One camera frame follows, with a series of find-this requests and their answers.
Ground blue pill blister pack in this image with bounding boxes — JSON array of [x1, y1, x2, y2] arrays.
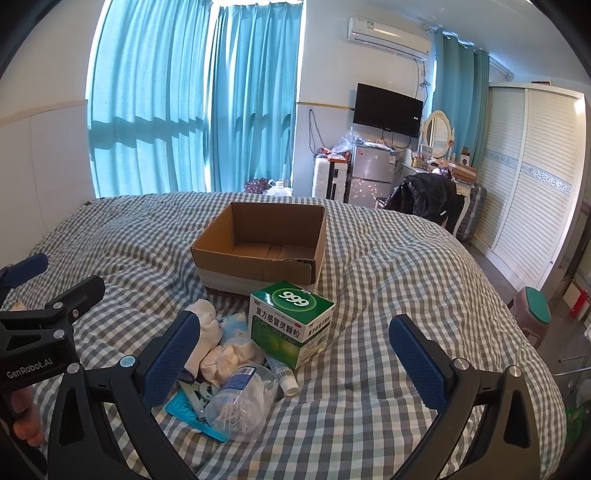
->
[[164, 390, 228, 443]]

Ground pale green plastic pliers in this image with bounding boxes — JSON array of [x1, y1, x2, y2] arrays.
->
[[177, 380, 219, 423]]

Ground white lace sock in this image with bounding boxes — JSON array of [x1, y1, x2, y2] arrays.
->
[[184, 299, 222, 379]]

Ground clear cotton swab jar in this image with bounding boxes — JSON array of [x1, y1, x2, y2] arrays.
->
[[204, 364, 279, 442]]

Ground blue tissue pack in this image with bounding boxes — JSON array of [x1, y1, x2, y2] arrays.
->
[[218, 312, 249, 345]]

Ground green 999 medicine box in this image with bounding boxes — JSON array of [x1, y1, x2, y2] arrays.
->
[[249, 281, 335, 370]]

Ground person's left hand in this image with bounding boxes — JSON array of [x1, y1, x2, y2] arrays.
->
[[10, 387, 44, 447]]

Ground green top plastic stool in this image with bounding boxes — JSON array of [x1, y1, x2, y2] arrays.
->
[[507, 287, 551, 349]]

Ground checkered bed cover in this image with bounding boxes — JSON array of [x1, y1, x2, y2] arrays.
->
[[7, 192, 567, 479]]

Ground brown cardboard box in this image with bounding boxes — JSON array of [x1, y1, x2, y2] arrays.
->
[[190, 201, 328, 296]]

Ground white louvered wardrobe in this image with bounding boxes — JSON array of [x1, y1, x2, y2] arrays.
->
[[473, 83, 587, 290]]

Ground blue curtain left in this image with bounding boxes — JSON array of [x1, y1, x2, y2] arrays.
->
[[87, 1, 211, 197]]

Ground blue curtain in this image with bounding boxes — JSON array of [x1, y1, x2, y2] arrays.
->
[[209, 2, 304, 192], [432, 29, 490, 168], [87, 1, 211, 197]]

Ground black jacket on chair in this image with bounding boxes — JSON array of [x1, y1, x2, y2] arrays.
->
[[384, 173, 464, 233]]

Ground blue curtain middle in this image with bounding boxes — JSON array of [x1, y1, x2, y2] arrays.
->
[[209, 2, 304, 192]]

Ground silver mini fridge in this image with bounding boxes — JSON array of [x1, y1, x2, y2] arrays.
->
[[346, 145, 396, 208]]

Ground oval vanity mirror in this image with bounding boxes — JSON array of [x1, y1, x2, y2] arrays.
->
[[419, 110, 455, 159]]

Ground blue curtain right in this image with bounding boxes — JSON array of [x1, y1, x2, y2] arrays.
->
[[432, 29, 490, 168]]

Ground white air conditioner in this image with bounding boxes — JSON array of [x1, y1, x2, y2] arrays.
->
[[348, 17, 431, 60]]

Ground black wall television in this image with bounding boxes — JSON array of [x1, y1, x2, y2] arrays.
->
[[353, 83, 424, 138]]

